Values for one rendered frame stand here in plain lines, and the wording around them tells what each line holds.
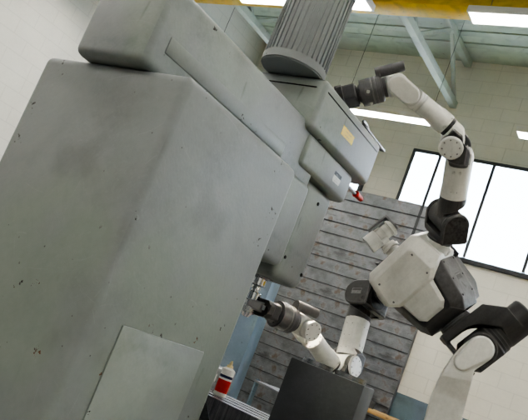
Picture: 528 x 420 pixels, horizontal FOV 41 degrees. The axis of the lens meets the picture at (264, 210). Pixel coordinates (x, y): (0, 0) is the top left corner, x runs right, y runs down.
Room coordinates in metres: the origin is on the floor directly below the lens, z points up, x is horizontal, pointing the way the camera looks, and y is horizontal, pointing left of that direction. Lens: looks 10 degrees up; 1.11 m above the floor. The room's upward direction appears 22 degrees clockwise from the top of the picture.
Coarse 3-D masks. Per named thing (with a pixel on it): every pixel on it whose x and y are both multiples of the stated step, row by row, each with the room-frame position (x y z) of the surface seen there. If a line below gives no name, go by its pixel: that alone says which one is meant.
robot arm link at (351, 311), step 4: (352, 304) 2.56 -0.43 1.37; (348, 308) 2.56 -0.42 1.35; (352, 308) 2.53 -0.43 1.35; (356, 308) 2.52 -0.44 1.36; (360, 308) 2.54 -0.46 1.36; (364, 308) 2.55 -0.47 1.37; (348, 312) 2.54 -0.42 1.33; (352, 312) 2.53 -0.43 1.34; (356, 312) 2.52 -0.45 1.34; (360, 312) 2.52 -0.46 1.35; (364, 312) 2.56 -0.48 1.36; (368, 312) 2.57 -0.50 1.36; (360, 316) 2.51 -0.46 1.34; (364, 316) 2.51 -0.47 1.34; (368, 316) 2.57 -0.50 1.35; (372, 316) 2.60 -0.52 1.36; (368, 320) 2.52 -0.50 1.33
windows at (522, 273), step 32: (416, 160) 9.99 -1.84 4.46; (480, 160) 9.48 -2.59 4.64; (416, 192) 9.89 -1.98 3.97; (480, 192) 9.39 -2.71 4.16; (512, 192) 9.15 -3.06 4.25; (416, 224) 9.78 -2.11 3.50; (480, 224) 9.31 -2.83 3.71; (512, 224) 9.08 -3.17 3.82; (480, 256) 9.23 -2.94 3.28; (512, 256) 9.00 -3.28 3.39
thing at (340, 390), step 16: (288, 368) 1.97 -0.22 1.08; (304, 368) 1.95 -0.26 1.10; (320, 368) 1.93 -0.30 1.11; (288, 384) 1.96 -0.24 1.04; (304, 384) 1.94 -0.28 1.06; (320, 384) 1.92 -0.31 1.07; (336, 384) 1.90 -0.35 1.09; (352, 384) 1.88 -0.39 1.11; (288, 400) 1.95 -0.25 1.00; (304, 400) 1.93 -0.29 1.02; (320, 400) 1.91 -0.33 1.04; (336, 400) 1.89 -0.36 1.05; (352, 400) 1.88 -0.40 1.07; (368, 400) 1.95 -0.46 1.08; (272, 416) 1.96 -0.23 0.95; (288, 416) 1.94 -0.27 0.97; (304, 416) 1.93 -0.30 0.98; (320, 416) 1.91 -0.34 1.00; (336, 416) 1.89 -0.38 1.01; (352, 416) 1.87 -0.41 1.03
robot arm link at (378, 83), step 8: (392, 64) 2.10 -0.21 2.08; (400, 64) 2.09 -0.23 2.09; (376, 72) 2.11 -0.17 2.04; (384, 72) 2.11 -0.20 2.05; (392, 72) 2.11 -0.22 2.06; (376, 80) 2.11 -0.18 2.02; (384, 80) 2.11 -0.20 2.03; (376, 88) 2.11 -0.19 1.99; (384, 88) 2.11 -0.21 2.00; (376, 96) 2.12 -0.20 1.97; (384, 96) 2.12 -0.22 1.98; (392, 96) 2.11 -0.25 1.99
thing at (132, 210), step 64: (64, 64) 1.57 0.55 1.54; (64, 128) 1.51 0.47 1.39; (128, 128) 1.41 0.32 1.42; (192, 128) 1.40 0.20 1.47; (0, 192) 1.57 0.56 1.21; (64, 192) 1.46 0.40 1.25; (128, 192) 1.37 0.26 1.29; (192, 192) 1.47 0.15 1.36; (256, 192) 1.65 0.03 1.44; (0, 256) 1.52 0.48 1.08; (64, 256) 1.42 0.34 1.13; (128, 256) 1.38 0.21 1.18; (192, 256) 1.54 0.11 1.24; (256, 256) 1.73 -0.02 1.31; (0, 320) 1.47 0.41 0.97; (64, 320) 1.38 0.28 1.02; (128, 320) 1.44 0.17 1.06; (192, 320) 1.61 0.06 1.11; (0, 384) 1.43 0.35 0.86; (64, 384) 1.36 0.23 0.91; (128, 384) 1.50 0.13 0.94; (192, 384) 1.69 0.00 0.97
